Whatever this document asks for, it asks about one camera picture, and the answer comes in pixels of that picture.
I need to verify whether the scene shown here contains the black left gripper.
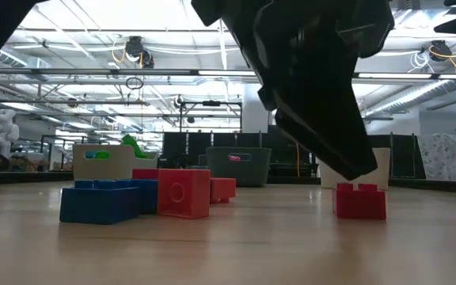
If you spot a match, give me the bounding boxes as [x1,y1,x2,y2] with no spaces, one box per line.
[191,0,395,156]

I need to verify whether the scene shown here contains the small red building block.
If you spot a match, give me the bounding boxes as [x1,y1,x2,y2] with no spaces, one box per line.
[332,182,387,221]
[131,168,160,181]
[210,177,237,205]

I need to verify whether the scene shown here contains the small orange building block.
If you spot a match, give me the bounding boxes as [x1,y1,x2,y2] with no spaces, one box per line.
[157,169,212,219]

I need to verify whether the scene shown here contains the large green building block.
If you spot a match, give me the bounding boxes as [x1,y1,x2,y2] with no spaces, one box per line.
[94,133,149,160]

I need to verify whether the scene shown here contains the small blue building block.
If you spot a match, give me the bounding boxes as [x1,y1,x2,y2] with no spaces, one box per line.
[131,178,160,215]
[59,179,141,226]

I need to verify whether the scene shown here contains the white plastic bin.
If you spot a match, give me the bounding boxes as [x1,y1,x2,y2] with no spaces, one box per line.
[317,146,391,191]

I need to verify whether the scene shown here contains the teal plastic bin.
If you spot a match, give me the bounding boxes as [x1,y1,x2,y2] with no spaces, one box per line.
[206,146,272,188]

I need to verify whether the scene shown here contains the white patterned cloth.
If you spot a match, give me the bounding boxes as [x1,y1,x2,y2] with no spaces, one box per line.
[416,133,456,182]

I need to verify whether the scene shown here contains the black partition panels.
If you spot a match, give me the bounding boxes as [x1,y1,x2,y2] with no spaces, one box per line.
[161,131,427,179]

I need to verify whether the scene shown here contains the light grey plastic bin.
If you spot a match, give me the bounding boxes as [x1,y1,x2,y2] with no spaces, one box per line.
[72,143,160,181]

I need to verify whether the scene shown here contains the black ceiling cable reel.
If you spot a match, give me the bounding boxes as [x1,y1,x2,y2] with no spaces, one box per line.
[124,35,156,69]
[428,39,454,63]

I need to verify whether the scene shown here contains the silver air duct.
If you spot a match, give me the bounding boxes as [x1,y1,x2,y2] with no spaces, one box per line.
[364,78,456,116]

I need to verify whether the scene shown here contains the black background rig frame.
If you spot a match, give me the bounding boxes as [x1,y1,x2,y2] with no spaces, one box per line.
[178,100,244,134]

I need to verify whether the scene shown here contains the ceiling light rail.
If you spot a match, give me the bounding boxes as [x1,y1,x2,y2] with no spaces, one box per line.
[0,67,456,82]

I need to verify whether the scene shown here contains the black table frame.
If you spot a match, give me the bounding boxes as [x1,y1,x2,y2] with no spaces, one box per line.
[0,169,456,195]

